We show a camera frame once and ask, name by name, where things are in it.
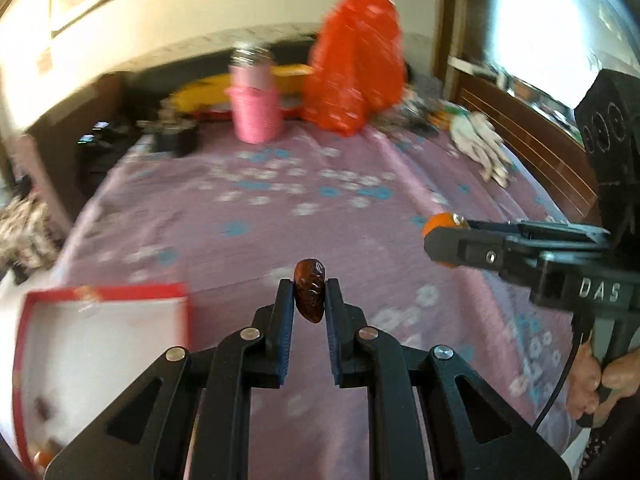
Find red jujube date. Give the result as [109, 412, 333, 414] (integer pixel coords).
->
[292, 258, 327, 325]

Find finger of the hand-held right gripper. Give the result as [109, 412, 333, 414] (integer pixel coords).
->
[467, 219, 612, 242]
[424, 227, 542, 287]

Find small black box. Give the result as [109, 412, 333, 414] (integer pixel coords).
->
[152, 110, 197, 157]

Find pink chair back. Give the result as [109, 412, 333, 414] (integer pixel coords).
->
[12, 135, 56, 201]

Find red cardboard box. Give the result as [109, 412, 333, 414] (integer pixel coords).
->
[10, 282, 193, 471]

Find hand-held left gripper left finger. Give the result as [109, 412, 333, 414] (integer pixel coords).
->
[45, 277, 296, 480]

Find black cable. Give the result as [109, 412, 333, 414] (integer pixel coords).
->
[532, 310, 593, 432]

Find clear plastic bags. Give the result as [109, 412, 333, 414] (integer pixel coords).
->
[380, 92, 451, 133]

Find wooden dresser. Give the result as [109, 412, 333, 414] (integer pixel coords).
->
[447, 55, 603, 228]

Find pink knitted basket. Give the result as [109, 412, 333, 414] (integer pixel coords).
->
[225, 85, 282, 143]

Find white glove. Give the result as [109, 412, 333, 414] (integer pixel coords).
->
[450, 112, 501, 162]
[475, 125, 514, 187]

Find printed blanket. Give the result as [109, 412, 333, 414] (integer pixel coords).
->
[0, 195, 66, 281]

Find pink sleeved glass bottle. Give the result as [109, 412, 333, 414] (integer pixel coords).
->
[229, 42, 275, 92]

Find purple floral tablecloth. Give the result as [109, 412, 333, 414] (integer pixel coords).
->
[50, 120, 601, 480]

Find red plastic bag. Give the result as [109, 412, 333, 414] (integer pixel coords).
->
[302, 0, 407, 136]

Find person's right hand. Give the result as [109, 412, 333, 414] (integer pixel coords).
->
[567, 344, 640, 427]

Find dark brown sofa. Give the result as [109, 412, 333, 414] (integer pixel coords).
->
[25, 42, 236, 201]

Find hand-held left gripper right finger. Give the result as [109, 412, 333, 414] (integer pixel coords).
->
[325, 277, 571, 480]

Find yellow flat box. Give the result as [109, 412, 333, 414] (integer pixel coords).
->
[170, 64, 316, 111]

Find dresser mirror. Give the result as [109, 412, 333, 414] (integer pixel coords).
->
[492, 0, 640, 111]

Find person's right forearm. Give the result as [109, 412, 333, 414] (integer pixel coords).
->
[575, 422, 621, 480]

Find green orange snack packet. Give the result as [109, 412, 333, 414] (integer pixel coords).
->
[427, 102, 469, 128]

